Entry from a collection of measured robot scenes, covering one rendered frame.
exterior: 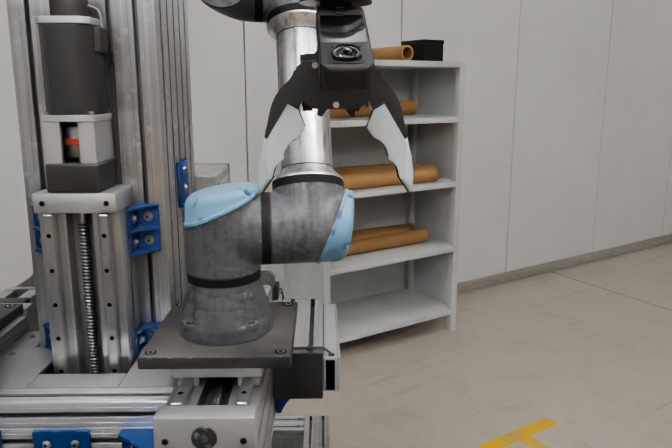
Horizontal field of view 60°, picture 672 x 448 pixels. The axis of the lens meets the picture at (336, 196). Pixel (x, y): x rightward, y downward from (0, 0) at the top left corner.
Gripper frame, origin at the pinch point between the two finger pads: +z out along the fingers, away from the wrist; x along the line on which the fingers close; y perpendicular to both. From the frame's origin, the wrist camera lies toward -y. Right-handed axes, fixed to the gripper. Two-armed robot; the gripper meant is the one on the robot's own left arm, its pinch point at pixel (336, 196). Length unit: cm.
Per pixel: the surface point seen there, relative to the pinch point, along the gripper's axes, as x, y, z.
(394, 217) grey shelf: -43, 298, 70
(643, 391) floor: -150, 195, 132
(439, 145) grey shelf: -66, 283, 24
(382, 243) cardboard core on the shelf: -31, 257, 76
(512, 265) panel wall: -137, 354, 120
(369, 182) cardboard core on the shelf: -22, 241, 39
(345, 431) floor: -7, 165, 132
